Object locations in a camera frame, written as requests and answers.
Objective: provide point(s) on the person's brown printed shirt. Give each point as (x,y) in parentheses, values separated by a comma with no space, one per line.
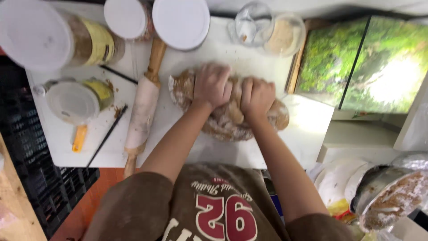
(207,207)

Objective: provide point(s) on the large jar with yellow label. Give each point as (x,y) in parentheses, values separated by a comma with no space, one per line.
(50,35)

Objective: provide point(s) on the white plastic bag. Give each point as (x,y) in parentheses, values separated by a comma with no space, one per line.
(334,184)

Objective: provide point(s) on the person's right fingers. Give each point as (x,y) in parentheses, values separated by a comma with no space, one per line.
(257,86)

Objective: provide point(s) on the black chopstick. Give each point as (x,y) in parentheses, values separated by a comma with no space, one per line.
(107,135)
(118,74)

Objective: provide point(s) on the wooden rolling pin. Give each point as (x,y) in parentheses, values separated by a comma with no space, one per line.
(143,107)

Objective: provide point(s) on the metal bowl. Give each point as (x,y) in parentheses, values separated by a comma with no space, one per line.
(367,187)

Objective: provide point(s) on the brown floured dough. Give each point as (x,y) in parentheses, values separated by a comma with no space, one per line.
(230,120)

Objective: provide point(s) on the person's right hand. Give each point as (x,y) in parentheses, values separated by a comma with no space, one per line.
(258,98)

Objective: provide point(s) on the clear-lidded jar with yellow label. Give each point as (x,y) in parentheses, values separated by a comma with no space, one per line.
(75,100)

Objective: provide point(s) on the small jar with white lid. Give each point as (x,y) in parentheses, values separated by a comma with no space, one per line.
(125,18)

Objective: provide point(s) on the floured dough in bowl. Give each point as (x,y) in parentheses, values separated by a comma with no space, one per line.
(398,200)

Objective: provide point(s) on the yellow packet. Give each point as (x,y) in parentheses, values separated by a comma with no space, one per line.
(338,209)

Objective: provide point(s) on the window with green view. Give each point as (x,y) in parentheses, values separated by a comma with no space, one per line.
(374,63)

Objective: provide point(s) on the clear glass measuring cup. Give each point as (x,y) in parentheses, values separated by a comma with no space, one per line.
(252,23)

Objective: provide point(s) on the crumpled aluminium foil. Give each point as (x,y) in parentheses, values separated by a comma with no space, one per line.
(413,161)

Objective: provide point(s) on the person's left fingers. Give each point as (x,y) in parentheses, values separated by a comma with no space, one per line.
(215,73)

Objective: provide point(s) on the black plastic crate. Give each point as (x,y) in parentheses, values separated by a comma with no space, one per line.
(30,167)

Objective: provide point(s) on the wooden board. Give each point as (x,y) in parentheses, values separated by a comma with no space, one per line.
(15,207)

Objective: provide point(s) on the clear plastic tub of flour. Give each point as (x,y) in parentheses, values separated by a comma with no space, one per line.
(286,35)

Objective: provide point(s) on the person's left hand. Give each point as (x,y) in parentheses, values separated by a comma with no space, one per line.
(211,87)

